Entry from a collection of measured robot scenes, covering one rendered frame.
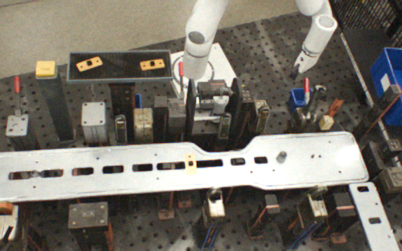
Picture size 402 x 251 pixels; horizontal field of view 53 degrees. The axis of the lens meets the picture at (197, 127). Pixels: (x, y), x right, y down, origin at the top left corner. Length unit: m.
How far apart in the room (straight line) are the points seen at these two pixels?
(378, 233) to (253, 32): 1.32
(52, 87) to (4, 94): 0.57
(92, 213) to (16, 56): 2.04
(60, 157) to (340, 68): 1.56
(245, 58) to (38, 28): 1.77
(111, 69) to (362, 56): 1.12
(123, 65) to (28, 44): 1.84
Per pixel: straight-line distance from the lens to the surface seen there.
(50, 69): 1.51
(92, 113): 1.43
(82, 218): 1.34
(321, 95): 1.47
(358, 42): 2.03
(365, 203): 1.57
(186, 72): 1.95
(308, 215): 1.46
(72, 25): 3.36
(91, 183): 1.42
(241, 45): 2.27
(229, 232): 1.69
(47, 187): 1.44
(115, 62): 1.50
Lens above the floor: 2.28
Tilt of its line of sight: 57 degrees down
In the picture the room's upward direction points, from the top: 11 degrees clockwise
